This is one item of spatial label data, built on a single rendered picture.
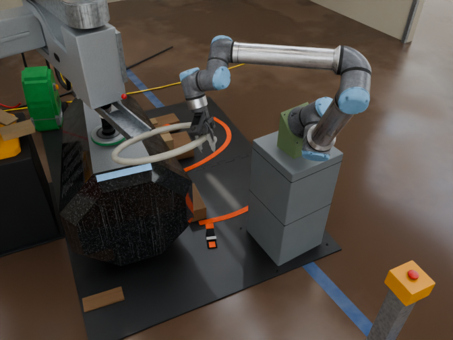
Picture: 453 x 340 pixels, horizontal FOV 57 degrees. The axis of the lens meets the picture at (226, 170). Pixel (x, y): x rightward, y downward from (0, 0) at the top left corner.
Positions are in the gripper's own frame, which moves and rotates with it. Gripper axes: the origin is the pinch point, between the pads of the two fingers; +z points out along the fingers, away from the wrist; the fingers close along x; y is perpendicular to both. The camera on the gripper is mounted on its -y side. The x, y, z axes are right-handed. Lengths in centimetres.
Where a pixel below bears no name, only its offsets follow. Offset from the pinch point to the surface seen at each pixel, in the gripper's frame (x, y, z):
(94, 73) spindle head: 65, 18, -41
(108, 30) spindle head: 53, 25, -60
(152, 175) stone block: 55, 26, 22
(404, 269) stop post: -81, -18, 47
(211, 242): 54, 64, 96
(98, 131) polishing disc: 92, 34, -5
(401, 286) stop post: -80, -25, 50
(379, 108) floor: -45, 310, 83
